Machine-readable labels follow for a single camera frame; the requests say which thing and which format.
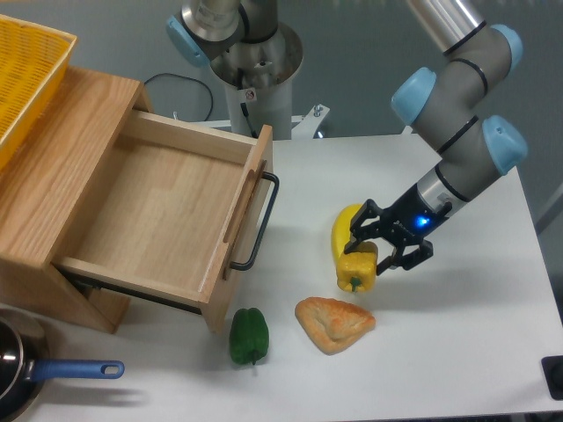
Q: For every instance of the open wooden drawer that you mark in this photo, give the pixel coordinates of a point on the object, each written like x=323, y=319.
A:
x=173, y=215

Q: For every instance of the yellow banana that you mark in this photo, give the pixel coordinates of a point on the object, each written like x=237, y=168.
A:
x=340, y=233

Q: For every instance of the yellow bell pepper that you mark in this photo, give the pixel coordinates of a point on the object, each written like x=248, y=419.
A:
x=356, y=272

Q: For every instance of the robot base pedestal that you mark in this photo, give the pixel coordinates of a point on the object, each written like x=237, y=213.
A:
x=258, y=84

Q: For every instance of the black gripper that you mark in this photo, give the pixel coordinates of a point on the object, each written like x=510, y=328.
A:
x=405, y=223

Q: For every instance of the triangular bread pastry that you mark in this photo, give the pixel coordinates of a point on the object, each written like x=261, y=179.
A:
x=333, y=325

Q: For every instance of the black drawer handle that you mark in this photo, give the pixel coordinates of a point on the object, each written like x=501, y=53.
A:
x=261, y=224

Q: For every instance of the blue handled frying pan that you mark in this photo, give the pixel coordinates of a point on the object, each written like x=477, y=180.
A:
x=26, y=364

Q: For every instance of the yellow plastic basket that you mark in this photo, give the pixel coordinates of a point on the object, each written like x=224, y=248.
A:
x=34, y=59

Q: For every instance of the green bell pepper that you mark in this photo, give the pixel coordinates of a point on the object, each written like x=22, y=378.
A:
x=249, y=337

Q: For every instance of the wooden drawer cabinet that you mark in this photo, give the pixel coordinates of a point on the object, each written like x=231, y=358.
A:
x=44, y=185

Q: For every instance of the black corner device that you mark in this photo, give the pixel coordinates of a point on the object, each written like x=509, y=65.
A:
x=553, y=370

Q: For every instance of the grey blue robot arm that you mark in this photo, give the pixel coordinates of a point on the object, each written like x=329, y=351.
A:
x=473, y=153

